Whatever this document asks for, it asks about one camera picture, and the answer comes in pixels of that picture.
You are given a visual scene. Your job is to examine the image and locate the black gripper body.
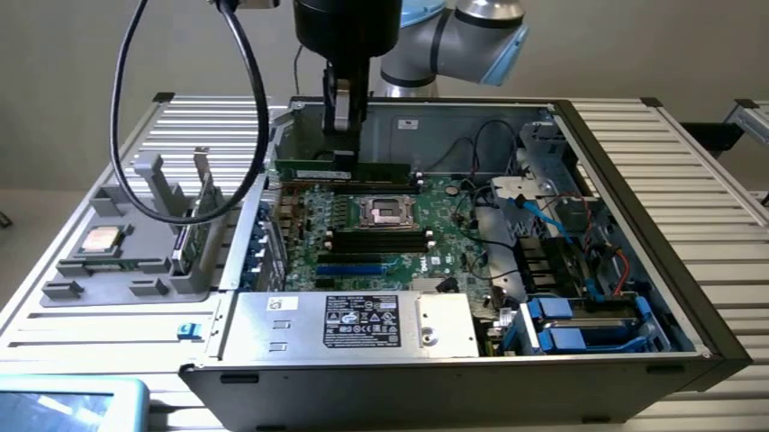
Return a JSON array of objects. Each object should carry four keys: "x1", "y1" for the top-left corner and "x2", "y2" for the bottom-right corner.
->
[{"x1": 293, "y1": 0, "x2": 404, "y2": 137}]

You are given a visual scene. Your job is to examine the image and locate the green RAM stick white label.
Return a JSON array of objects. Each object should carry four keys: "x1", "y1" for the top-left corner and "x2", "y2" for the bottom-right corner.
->
[{"x1": 274, "y1": 157, "x2": 354, "y2": 183}]

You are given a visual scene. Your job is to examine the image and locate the black RAM slot bank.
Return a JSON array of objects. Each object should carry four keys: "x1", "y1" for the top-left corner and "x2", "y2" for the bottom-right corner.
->
[
  {"x1": 322, "y1": 228, "x2": 440, "y2": 254},
  {"x1": 331, "y1": 176, "x2": 429, "y2": 196}
]

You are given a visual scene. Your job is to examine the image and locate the CPU socket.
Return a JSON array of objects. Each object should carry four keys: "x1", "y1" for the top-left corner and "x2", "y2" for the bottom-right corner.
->
[{"x1": 351, "y1": 193, "x2": 418, "y2": 231}]

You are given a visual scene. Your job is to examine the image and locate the black expansion slot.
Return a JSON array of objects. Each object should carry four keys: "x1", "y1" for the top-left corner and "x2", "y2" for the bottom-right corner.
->
[{"x1": 317, "y1": 253, "x2": 385, "y2": 266}]

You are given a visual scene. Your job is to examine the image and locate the green motherboard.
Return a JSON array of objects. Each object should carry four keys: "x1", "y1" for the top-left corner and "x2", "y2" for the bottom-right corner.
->
[{"x1": 273, "y1": 173, "x2": 518, "y2": 325}]

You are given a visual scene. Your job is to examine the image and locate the blue expansion slot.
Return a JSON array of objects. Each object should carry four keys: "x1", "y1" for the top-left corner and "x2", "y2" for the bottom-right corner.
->
[{"x1": 317, "y1": 264, "x2": 388, "y2": 277}]

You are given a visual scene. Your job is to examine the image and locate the silver chipset heatsink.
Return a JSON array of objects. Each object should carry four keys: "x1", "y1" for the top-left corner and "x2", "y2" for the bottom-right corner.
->
[{"x1": 410, "y1": 277, "x2": 464, "y2": 296}]

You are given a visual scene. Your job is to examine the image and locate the silver disk bay cage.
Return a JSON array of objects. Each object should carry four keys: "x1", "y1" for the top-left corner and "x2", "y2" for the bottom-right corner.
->
[{"x1": 486, "y1": 120, "x2": 604, "y2": 238}]

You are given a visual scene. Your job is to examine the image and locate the silver power supply unit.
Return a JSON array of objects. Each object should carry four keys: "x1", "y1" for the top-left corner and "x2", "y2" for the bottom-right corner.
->
[{"x1": 217, "y1": 290, "x2": 481, "y2": 363}]

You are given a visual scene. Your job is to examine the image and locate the black fan shroud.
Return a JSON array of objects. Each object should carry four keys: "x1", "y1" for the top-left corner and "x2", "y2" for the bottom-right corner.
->
[{"x1": 514, "y1": 234, "x2": 589, "y2": 299}]

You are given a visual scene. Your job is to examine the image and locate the CPU chip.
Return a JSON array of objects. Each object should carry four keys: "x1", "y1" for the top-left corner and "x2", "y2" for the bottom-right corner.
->
[{"x1": 80, "y1": 223, "x2": 138, "y2": 258}]

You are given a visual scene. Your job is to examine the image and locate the grey parts rack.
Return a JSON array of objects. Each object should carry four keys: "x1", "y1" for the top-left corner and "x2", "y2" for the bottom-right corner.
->
[{"x1": 38, "y1": 150, "x2": 243, "y2": 310}]

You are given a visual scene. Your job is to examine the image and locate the hard disk in blue carrier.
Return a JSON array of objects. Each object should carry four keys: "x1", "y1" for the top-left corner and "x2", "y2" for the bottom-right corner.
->
[{"x1": 521, "y1": 294, "x2": 669, "y2": 357}]

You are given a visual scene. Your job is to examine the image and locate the open black PC case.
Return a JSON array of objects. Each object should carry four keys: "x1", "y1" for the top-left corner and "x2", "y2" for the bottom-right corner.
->
[{"x1": 178, "y1": 95, "x2": 756, "y2": 427}]

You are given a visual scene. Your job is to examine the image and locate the neighbouring metal slat table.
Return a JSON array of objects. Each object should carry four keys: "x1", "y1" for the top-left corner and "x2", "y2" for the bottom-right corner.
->
[{"x1": 719, "y1": 98, "x2": 769, "y2": 146}]

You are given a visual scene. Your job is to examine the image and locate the teach pendant with blue rim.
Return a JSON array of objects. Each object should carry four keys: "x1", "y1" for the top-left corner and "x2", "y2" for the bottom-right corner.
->
[{"x1": 0, "y1": 374, "x2": 151, "y2": 432}]

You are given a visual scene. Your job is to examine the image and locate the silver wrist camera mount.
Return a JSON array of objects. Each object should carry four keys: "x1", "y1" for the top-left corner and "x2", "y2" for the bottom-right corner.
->
[{"x1": 209, "y1": 0, "x2": 283, "y2": 11}]

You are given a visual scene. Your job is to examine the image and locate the thick black cable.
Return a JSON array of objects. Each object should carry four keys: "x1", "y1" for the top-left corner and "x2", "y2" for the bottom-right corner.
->
[{"x1": 111, "y1": 0, "x2": 271, "y2": 226}]

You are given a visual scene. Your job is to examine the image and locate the thin black wire loop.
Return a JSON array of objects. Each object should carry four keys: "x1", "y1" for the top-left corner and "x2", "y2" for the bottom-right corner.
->
[{"x1": 430, "y1": 118, "x2": 520, "y2": 182}]

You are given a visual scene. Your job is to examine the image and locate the graphics card with metal bracket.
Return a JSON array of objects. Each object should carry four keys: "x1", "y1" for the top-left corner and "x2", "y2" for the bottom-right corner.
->
[{"x1": 170, "y1": 145, "x2": 223, "y2": 276}]

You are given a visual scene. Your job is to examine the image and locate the light blue SATA wire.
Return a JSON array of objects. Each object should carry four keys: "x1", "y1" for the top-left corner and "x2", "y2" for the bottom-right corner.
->
[{"x1": 509, "y1": 193, "x2": 572, "y2": 242}]

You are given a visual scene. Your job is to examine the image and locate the red wire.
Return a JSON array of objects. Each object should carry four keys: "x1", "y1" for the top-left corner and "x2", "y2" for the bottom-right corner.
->
[{"x1": 606, "y1": 244, "x2": 633, "y2": 284}]

